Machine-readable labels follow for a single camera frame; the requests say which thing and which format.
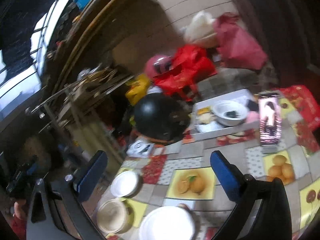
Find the red gift bag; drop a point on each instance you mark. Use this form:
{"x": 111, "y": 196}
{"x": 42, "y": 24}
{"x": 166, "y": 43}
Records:
{"x": 190, "y": 65}

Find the white rectangular tray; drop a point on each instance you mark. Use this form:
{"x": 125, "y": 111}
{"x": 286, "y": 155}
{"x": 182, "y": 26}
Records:
{"x": 214, "y": 129}

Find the white foam bowl in tray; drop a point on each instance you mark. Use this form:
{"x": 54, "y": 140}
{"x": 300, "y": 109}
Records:
{"x": 230, "y": 113}

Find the beige round plate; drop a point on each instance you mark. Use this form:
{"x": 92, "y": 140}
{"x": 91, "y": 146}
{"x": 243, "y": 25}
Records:
{"x": 112, "y": 216}

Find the white device with cables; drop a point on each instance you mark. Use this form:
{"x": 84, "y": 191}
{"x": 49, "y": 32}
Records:
{"x": 140, "y": 149}

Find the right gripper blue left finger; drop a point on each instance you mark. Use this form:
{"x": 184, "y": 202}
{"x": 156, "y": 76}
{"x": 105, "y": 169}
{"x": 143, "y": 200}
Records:
{"x": 89, "y": 175}

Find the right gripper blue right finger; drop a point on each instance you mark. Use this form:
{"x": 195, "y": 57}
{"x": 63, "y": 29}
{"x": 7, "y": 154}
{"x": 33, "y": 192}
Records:
{"x": 229, "y": 176}

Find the black motorcycle helmet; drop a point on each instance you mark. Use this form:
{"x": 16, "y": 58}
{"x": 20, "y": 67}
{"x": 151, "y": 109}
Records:
{"x": 160, "y": 118}

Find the smartphone on stand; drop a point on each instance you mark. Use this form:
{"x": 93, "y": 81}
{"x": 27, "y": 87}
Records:
{"x": 269, "y": 119}

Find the metal storage shelf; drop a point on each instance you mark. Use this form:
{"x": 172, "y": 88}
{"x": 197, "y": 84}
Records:
{"x": 72, "y": 113}

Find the large white foam bowl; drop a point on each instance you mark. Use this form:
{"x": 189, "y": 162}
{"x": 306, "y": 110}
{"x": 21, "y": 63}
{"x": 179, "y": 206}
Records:
{"x": 167, "y": 222}

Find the yellow plastic bag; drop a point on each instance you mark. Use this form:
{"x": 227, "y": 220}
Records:
{"x": 138, "y": 88}

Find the red printed bag on chair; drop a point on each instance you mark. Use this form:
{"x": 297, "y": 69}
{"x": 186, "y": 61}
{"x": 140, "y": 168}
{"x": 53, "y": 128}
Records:
{"x": 304, "y": 102}

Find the pink helmet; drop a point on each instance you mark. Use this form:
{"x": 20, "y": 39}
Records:
{"x": 157, "y": 65}

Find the fruit pattern tablecloth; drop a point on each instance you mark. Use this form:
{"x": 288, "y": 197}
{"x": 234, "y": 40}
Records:
{"x": 280, "y": 197}

